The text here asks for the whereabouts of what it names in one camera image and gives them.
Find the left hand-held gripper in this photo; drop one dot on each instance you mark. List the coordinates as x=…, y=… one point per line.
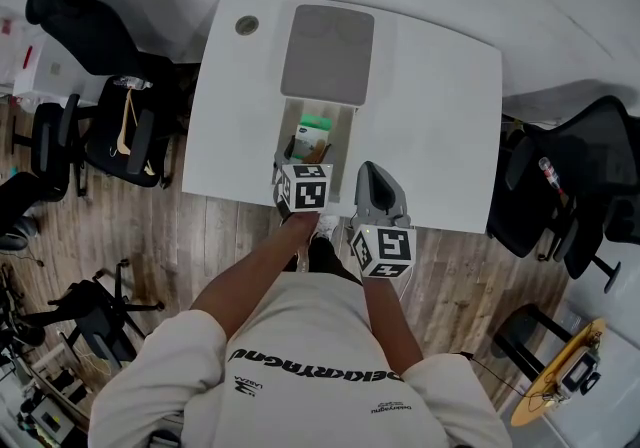
x=310, y=191

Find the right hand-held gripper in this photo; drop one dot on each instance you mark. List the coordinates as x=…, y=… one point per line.
x=386, y=248

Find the green white box of bandages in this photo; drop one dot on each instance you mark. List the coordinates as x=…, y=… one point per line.
x=312, y=136

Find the person's left forearm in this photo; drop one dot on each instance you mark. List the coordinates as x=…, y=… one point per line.
x=255, y=266

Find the person's right forearm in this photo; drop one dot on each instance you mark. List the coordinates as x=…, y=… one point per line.
x=390, y=321

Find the white storage box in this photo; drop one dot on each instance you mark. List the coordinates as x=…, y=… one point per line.
x=47, y=71

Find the person's white shoe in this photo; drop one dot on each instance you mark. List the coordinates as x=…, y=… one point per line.
x=328, y=225

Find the person's black trousers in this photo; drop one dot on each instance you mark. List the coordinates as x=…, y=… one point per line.
x=327, y=258

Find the red label plastic bottle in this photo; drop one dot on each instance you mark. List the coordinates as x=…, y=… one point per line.
x=551, y=175

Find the clear plastic water bottle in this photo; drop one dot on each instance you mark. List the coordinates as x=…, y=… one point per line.
x=131, y=82

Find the black round stool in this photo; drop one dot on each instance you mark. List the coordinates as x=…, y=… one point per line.
x=520, y=336

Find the person's white printed t-shirt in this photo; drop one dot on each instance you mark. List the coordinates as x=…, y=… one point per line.
x=300, y=376

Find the black mesh office chair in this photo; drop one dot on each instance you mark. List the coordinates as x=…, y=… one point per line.
x=605, y=161

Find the black office chair with armrests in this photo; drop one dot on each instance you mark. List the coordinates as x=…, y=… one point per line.
x=100, y=36

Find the round yellow wooden table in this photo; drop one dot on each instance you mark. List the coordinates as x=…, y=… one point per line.
x=537, y=398

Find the black chair with star base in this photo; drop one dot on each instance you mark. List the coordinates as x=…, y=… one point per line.
x=100, y=316

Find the grey device with screen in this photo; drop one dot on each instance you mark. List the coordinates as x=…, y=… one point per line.
x=580, y=372

